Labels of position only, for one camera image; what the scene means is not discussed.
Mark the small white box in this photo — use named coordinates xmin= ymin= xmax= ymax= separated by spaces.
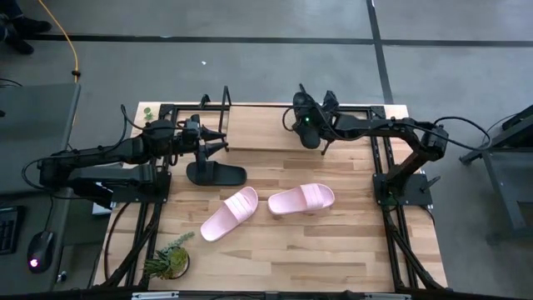
xmin=92 ymin=195 xmax=114 ymax=217

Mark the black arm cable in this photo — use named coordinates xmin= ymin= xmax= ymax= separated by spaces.
xmin=21 ymin=103 xmax=145 ymax=193
xmin=432 ymin=115 xmax=493 ymax=152

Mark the person's leg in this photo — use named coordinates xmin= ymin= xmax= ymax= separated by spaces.
xmin=0 ymin=0 xmax=24 ymax=20

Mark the grey desk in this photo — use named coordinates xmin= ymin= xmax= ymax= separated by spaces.
xmin=0 ymin=82 xmax=82 ymax=293

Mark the silver metal bracket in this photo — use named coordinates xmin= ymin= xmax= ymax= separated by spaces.
xmin=131 ymin=291 xmax=181 ymax=300
xmin=364 ymin=292 xmax=412 ymax=300

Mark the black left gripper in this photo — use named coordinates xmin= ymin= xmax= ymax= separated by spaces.
xmin=172 ymin=114 xmax=229 ymax=172

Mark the black rubber slide sandal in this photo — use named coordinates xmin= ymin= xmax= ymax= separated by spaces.
xmin=185 ymin=161 xmax=248 ymax=188
xmin=292 ymin=90 xmax=322 ymax=150

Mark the potted green succulent plant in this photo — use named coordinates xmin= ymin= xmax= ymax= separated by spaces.
xmin=143 ymin=231 xmax=196 ymax=281

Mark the yellow cable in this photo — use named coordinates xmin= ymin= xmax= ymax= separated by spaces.
xmin=37 ymin=0 xmax=80 ymax=83

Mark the black keyboard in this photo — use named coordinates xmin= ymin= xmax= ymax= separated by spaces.
xmin=0 ymin=206 xmax=26 ymax=256

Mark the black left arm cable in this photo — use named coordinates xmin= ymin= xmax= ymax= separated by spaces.
xmin=21 ymin=103 xmax=145 ymax=193

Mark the wooden shelf with black frame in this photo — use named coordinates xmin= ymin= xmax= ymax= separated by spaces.
xmin=217 ymin=85 xmax=339 ymax=157

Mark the pink rubber slide sandal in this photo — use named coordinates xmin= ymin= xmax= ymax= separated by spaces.
xmin=267 ymin=182 xmax=336 ymax=217
xmin=200 ymin=186 xmax=260 ymax=243

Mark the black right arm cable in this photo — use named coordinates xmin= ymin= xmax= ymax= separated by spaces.
xmin=432 ymin=115 xmax=493 ymax=152

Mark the person's black shoe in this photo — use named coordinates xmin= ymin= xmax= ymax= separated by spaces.
xmin=12 ymin=15 xmax=53 ymax=35
xmin=2 ymin=28 xmax=37 ymax=55

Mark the black device on stand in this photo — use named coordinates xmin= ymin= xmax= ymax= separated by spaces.
xmin=501 ymin=103 xmax=533 ymax=133

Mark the black computer mouse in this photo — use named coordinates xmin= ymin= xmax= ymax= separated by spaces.
xmin=27 ymin=230 xmax=56 ymax=275

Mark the grey metal stand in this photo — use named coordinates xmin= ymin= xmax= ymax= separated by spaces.
xmin=459 ymin=103 xmax=533 ymax=247

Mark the black aluminium rig frame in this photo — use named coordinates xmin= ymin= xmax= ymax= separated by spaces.
xmin=93 ymin=102 xmax=449 ymax=293

